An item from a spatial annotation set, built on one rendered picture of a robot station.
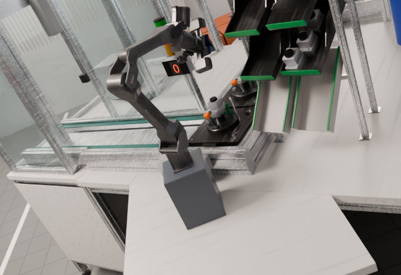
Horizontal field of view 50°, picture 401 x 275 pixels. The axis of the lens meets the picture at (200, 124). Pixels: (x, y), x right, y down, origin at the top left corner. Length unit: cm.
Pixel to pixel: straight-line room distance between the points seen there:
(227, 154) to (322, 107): 37
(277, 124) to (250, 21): 37
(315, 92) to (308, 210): 40
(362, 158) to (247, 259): 52
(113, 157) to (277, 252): 96
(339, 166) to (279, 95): 31
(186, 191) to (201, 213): 10
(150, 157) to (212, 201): 48
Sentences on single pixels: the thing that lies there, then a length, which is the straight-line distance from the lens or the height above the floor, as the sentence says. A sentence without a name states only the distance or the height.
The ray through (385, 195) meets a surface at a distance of 136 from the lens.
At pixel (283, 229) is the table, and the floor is 86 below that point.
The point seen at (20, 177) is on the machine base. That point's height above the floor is 85.
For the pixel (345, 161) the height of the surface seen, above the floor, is 86.
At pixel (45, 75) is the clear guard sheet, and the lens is 278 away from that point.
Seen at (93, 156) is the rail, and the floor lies 95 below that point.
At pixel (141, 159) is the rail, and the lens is 185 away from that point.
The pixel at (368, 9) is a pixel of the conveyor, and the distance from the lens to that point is 261.
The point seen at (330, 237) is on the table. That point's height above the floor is 86.
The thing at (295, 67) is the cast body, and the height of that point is 122.
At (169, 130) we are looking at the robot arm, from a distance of 132.
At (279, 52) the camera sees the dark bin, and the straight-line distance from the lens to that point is 148.
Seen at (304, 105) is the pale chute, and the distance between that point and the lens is 150.
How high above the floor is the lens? 177
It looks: 26 degrees down
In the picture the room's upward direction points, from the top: 24 degrees counter-clockwise
